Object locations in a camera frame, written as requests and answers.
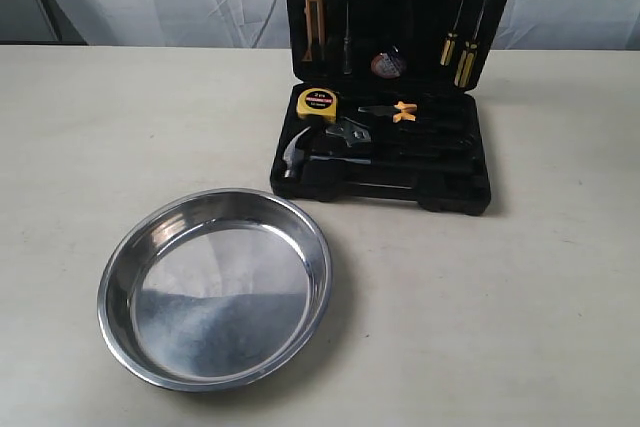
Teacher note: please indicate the adjustable wrench black handle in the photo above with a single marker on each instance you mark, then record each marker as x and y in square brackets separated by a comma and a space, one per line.
[403, 136]

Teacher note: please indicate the black plastic tool case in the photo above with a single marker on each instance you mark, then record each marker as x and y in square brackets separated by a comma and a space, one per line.
[416, 30]

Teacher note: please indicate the steel claw hammer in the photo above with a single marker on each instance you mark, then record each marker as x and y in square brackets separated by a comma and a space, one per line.
[294, 156]

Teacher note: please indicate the yellow tape measure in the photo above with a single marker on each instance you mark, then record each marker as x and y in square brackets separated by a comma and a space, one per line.
[318, 102]

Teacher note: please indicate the small precision screwdriver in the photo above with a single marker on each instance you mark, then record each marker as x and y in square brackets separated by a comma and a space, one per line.
[347, 44]

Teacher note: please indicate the electrical tape roll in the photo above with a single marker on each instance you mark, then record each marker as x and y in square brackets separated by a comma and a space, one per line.
[388, 65]

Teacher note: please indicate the round stainless steel tray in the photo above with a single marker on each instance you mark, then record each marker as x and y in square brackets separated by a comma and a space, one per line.
[215, 290]

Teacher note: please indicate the yellow utility knife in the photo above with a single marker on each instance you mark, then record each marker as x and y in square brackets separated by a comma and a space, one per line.
[315, 28]

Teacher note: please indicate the yellow black screwdriver left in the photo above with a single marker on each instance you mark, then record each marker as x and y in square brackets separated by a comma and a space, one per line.
[451, 36]

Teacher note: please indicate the yellow black screwdriver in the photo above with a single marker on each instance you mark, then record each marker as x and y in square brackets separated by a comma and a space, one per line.
[451, 36]
[469, 53]

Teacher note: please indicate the yellow black screwdriver right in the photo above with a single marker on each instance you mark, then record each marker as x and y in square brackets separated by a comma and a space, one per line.
[469, 53]

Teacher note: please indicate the white backdrop cloth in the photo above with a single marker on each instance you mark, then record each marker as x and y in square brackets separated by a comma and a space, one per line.
[526, 24]

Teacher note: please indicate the yellow handled pliers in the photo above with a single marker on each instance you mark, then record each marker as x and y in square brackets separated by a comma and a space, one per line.
[400, 111]

